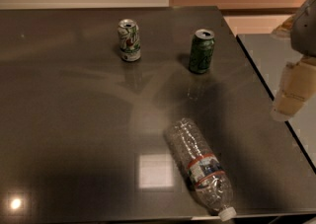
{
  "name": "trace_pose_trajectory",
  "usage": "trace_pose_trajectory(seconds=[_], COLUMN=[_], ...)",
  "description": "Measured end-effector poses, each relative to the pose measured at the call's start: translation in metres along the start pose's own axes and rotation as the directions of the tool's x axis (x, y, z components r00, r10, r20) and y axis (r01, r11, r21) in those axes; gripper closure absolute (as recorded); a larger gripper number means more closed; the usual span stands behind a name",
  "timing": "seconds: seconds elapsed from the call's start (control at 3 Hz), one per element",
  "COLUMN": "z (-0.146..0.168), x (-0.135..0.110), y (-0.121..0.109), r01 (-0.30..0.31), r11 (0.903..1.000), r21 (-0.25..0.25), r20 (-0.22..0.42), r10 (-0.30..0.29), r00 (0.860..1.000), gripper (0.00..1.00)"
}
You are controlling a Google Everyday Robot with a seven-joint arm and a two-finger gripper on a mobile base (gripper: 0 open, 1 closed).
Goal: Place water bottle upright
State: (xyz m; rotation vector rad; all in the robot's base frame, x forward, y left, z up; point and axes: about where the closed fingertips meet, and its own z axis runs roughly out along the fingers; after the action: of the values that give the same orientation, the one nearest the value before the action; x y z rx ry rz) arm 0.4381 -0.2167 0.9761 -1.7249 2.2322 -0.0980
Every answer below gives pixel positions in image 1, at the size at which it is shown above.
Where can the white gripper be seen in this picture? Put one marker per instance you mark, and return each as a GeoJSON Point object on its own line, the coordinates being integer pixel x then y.
{"type": "Point", "coordinates": [304, 31]}

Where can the clear plastic water bottle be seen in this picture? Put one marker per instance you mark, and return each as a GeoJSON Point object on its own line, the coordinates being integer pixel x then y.
{"type": "Point", "coordinates": [199, 163]}

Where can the white green soda can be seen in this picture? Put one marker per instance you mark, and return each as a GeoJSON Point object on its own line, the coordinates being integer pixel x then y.
{"type": "Point", "coordinates": [129, 40]}

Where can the dark green soda can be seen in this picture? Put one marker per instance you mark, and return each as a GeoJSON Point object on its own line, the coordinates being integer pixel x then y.
{"type": "Point", "coordinates": [202, 48]}

